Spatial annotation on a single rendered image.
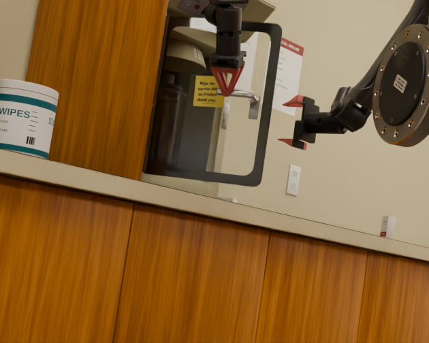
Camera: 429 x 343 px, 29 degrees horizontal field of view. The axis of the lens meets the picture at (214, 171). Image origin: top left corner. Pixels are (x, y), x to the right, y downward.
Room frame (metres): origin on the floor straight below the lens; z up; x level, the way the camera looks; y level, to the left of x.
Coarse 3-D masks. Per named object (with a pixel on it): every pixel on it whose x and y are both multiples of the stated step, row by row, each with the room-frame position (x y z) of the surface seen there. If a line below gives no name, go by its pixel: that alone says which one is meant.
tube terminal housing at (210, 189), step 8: (144, 176) 2.05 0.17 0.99; (152, 176) 2.07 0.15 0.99; (160, 176) 2.09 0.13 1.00; (160, 184) 2.09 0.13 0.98; (168, 184) 2.12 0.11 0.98; (176, 184) 2.14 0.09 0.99; (184, 184) 2.16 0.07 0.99; (192, 184) 2.18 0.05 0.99; (200, 184) 2.20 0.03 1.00; (208, 184) 2.22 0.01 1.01; (216, 184) 2.25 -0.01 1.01; (192, 192) 2.18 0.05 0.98; (200, 192) 2.20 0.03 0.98; (208, 192) 2.23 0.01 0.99; (216, 192) 2.25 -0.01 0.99
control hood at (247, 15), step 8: (176, 0) 2.00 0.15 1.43; (256, 0) 2.12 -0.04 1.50; (264, 0) 2.14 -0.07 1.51; (168, 8) 2.02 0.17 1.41; (176, 8) 2.03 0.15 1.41; (248, 8) 2.13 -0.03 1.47; (256, 8) 2.14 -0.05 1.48; (264, 8) 2.16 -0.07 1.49; (272, 8) 2.17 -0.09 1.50; (192, 16) 2.07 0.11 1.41; (248, 16) 2.16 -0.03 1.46; (256, 16) 2.17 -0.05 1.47; (264, 16) 2.18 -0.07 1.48
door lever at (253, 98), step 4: (220, 92) 1.92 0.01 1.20; (232, 92) 1.91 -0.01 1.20; (236, 92) 1.91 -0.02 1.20; (240, 92) 1.91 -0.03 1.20; (244, 92) 1.90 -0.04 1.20; (248, 92) 1.90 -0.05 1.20; (252, 92) 1.90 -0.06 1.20; (232, 96) 1.92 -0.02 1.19; (236, 96) 1.91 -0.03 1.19; (240, 96) 1.91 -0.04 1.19; (244, 96) 1.91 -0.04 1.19; (248, 96) 1.90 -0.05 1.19; (252, 96) 1.90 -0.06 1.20; (256, 96) 1.95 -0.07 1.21; (252, 100) 1.95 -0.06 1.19; (256, 100) 1.94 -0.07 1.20
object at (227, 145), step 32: (192, 32) 1.99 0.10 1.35; (256, 32) 1.95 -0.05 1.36; (192, 64) 1.99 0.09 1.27; (256, 64) 1.95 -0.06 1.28; (160, 96) 2.01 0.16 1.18; (192, 96) 1.99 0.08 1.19; (160, 128) 2.01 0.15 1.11; (192, 128) 1.98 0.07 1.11; (224, 128) 1.97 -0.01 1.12; (256, 128) 1.95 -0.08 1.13; (160, 160) 2.00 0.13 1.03; (192, 160) 1.98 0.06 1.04; (224, 160) 1.96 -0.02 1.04; (256, 160) 1.94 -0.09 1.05
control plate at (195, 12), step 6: (186, 0) 2.02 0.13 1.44; (192, 0) 2.02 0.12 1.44; (198, 0) 2.03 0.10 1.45; (204, 0) 2.04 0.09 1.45; (180, 6) 2.03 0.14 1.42; (186, 6) 2.03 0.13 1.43; (192, 6) 2.04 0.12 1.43; (204, 6) 2.06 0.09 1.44; (240, 6) 2.11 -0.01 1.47; (246, 6) 2.12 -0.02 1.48; (192, 12) 2.06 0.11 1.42; (198, 12) 2.07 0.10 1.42
